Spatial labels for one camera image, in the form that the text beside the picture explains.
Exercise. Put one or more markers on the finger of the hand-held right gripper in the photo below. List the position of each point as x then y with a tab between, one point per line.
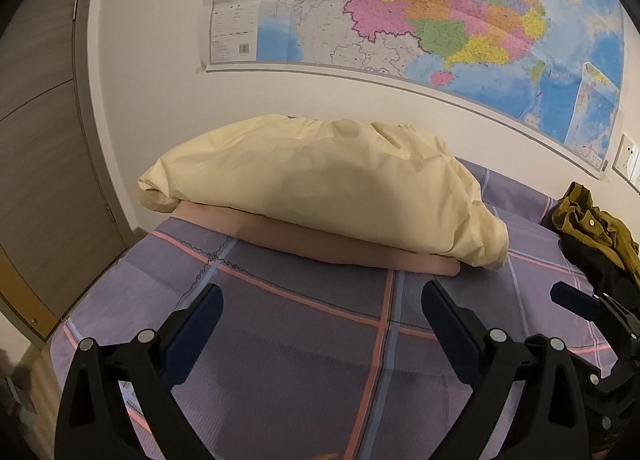
597	380
575	300

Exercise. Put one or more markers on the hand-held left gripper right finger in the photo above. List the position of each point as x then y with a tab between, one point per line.
447	335

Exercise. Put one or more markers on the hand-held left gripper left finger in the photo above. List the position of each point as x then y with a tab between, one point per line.
200	325

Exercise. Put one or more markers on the cream shirt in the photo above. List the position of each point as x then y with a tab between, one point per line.
325	190

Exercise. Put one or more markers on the black garment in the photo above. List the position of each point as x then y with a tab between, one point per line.
615	275

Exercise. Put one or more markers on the olive jacket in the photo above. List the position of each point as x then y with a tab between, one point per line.
580	215

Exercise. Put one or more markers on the purple plaid bed sheet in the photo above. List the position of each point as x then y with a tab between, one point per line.
300	340

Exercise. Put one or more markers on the pink garment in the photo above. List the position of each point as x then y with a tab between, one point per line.
300	245

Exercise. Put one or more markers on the wooden door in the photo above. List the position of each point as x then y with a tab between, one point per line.
45	139

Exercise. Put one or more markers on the white wall socket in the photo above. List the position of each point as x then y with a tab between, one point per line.
636	167
624	157

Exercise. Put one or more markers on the colourful wall map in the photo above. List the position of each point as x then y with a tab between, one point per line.
425	14

